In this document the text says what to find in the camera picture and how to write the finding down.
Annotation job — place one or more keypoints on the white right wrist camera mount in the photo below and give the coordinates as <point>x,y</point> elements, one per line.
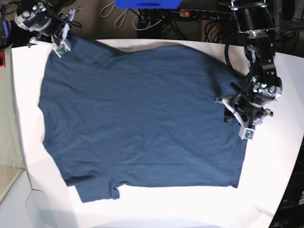
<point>44,9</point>

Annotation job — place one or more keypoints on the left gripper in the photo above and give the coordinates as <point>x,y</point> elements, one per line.
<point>247,115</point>

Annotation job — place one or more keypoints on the blue plastic bin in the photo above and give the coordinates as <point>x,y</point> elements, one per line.
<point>148,4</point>

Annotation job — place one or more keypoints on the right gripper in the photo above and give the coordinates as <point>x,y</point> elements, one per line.
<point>51,29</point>

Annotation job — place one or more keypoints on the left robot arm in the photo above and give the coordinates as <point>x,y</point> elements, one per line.
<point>261,84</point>

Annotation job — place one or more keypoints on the dark blue t-shirt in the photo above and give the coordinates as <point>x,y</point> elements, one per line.
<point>146,119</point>

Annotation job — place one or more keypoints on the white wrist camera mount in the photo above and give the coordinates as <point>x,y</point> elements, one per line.
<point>244,132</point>
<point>44,9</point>

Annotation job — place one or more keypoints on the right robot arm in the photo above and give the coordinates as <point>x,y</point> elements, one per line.
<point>26,7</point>

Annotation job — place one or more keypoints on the black power strip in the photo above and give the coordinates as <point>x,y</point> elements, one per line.
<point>204,14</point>

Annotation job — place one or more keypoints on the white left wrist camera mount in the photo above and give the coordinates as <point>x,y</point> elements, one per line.
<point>244,132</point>

